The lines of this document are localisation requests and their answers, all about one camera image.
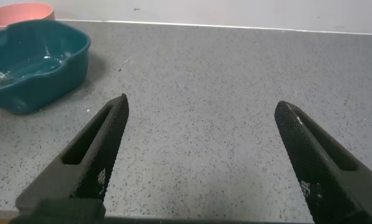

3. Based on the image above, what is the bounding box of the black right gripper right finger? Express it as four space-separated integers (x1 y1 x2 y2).
274 100 372 224

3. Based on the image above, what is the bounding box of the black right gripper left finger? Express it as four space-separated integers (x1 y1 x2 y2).
15 93 130 215

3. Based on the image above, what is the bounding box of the pink round bowl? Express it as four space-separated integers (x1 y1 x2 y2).
0 2 55 32

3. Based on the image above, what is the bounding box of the teal square plastic tub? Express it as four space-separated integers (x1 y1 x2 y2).
0 19 91 115

